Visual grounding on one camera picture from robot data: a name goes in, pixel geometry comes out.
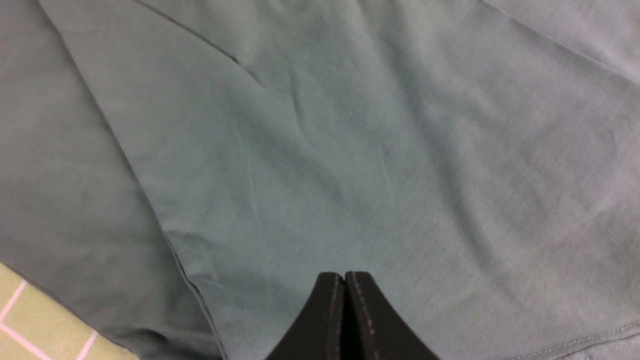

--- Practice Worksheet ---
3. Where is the green checkered tablecloth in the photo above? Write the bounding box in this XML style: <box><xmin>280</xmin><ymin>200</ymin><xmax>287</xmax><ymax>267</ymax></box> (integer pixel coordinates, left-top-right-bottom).
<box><xmin>0</xmin><ymin>265</ymin><xmax>137</xmax><ymax>360</ymax></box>

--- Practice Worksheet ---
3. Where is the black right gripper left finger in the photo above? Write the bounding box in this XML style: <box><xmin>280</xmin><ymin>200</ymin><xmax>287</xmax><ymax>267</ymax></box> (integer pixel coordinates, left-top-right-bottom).
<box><xmin>267</xmin><ymin>272</ymin><xmax>345</xmax><ymax>360</ymax></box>

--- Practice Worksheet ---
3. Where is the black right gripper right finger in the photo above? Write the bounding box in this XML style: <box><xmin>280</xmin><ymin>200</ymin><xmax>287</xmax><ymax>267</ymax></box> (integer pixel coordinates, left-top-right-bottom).
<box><xmin>345</xmin><ymin>271</ymin><xmax>438</xmax><ymax>360</ymax></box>

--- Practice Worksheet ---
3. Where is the green long-sleeve top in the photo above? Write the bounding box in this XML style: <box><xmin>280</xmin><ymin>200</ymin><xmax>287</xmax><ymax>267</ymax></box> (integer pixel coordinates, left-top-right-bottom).
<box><xmin>1</xmin><ymin>0</ymin><xmax>639</xmax><ymax>360</ymax></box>

